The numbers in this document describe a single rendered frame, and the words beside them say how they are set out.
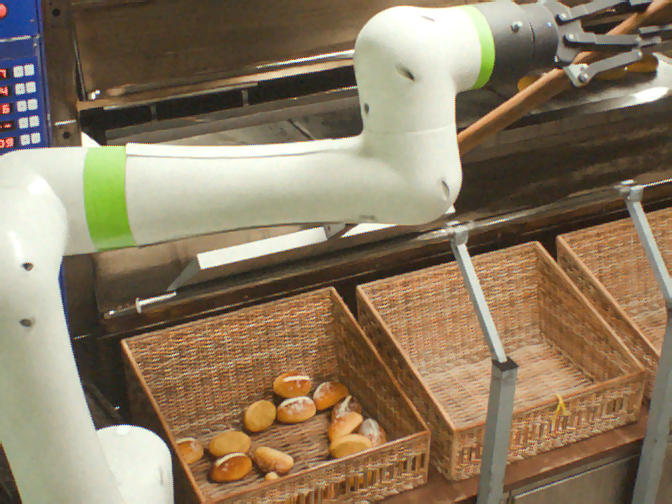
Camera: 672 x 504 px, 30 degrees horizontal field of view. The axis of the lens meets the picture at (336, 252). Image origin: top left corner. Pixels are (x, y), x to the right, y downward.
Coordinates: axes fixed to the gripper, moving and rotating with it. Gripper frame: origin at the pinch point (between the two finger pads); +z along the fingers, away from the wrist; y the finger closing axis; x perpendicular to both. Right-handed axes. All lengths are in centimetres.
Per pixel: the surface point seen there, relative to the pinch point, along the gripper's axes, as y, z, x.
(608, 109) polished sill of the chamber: -21, 108, -141
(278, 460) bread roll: 40, -2, -154
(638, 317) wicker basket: 32, 118, -170
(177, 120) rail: -31, -17, -117
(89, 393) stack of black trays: 14, -38, -157
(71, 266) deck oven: -13, -36, -152
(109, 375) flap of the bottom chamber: 10, -29, -172
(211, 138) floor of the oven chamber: -38, 8, -162
